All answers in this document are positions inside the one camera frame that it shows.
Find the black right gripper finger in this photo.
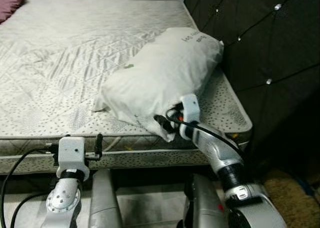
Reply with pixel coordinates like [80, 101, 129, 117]
[153, 114, 177, 136]

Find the white pillow with tree print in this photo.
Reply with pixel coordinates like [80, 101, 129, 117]
[91, 27, 225, 142]

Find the purple duvet with cartoon print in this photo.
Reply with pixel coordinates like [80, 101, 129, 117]
[0, 0, 26, 24]

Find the dotted fabric bed base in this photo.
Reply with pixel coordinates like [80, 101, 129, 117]
[0, 140, 248, 174]

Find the silver left robot leg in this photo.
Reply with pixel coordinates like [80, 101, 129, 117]
[89, 169, 124, 228]

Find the silver robot leg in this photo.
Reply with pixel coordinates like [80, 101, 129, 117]
[89, 169, 124, 228]
[182, 174, 228, 228]

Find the silver right robot leg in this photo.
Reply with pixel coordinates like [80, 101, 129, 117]
[182, 174, 228, 228]

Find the white quilted mattress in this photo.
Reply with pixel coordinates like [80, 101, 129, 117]
[0, 0, 253, 156]

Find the brown shaggy rug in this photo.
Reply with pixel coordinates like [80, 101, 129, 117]
[260, 169, 320, 228]

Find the black tufted headboard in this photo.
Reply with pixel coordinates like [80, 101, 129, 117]
[182, 0, 320, 173]

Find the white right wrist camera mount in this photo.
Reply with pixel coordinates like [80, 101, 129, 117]
[180, 94, 202, 126]

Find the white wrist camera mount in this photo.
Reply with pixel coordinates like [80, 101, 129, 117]
[180, 94, 202, 126]
[57, 136, 91, 181]

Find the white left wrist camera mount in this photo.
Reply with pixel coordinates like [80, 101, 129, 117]
[57, 136, 91, 181]

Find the black bed frame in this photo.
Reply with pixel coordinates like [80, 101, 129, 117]
[0, 172, 251, 194]

